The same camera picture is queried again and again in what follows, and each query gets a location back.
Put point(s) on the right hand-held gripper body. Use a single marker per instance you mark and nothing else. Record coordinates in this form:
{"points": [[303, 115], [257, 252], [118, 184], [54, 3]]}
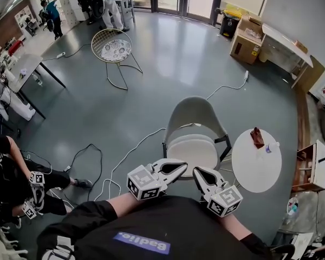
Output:
{"points": [[225, 200]]}

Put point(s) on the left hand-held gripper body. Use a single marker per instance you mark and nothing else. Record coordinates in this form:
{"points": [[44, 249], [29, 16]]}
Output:
{"points": [[145, 181]]}

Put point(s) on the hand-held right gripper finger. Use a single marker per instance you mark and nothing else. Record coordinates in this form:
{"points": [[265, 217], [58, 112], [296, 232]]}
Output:
{"points": [[216, 174], [201, 181]]}

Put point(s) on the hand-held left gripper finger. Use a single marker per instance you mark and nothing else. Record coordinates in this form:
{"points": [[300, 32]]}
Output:
{"points": [[173, 160], [174, 176]]}

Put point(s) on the white seat cushion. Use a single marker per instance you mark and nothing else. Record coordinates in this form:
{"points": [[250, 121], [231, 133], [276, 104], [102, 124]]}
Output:
{"points": [[192, 152]]}

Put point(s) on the white chair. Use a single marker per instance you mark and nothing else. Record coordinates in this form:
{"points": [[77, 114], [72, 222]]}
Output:
{"points": [[195, 112]]}

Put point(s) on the person's left forearm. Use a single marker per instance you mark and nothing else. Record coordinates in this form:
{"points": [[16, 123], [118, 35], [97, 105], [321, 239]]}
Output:
{"points": [[123, 206]]}

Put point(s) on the person's right forearm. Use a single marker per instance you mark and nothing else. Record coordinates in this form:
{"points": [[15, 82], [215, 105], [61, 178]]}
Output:
{"points": [[234, 226]]}

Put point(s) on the floral round cushion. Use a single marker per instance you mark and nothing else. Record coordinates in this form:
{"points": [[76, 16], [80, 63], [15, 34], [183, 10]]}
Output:
{"points": [[116, 51]]}

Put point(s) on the round white side table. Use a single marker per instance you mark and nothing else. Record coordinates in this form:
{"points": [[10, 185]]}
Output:
{"points": [[256, 169]]}

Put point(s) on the person's black shirt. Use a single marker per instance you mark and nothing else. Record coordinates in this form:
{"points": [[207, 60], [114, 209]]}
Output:
{"points": [[151, 226]]}

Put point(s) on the brown wooden object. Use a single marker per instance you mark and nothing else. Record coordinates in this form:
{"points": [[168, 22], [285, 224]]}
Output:
{"points": [[257, 137]]}

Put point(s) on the clear plastic bottle blue label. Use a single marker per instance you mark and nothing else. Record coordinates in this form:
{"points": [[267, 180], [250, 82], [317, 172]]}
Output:
{"points": [[271, 146]]}

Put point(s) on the round plate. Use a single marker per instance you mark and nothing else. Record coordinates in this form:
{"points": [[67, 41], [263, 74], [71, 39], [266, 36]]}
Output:
{"points": [[292, 206]]}

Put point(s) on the wooden cabinet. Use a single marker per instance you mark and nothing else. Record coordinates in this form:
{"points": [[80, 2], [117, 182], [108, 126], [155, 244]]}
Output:
{"points": [[318, 164]]}

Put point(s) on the white power strip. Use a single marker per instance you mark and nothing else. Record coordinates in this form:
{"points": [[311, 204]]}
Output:
{"points": [[246, 74], [60, 55]]}

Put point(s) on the white desk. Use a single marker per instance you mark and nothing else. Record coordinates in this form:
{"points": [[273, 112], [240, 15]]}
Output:
{"points": [[283, 47]]}

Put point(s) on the black bin yellow lid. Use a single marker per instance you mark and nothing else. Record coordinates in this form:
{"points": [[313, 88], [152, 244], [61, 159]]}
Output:
{"points": [[228, 23]]}

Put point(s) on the small cardboard box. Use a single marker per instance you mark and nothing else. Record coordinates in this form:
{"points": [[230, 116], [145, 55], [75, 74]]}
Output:
{"points": [[301, 46]]}

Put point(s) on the white high table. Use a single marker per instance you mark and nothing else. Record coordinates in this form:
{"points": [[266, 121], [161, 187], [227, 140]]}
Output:
{"points": [[126, 5]]}

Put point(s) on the grey table black legs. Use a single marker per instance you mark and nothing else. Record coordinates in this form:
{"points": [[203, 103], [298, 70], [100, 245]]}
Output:
{"points": [[25, 69]]}

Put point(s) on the white drawer cabinet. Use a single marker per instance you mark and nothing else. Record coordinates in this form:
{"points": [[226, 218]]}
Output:
{"points": [[69, 8]]}

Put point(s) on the red box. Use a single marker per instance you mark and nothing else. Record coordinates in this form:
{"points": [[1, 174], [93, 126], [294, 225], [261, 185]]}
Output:
{"points": [[15, 47]]}

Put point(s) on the white shelf unit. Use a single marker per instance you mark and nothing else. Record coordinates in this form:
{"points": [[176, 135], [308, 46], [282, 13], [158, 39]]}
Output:
{"points": [[25, 20]]}

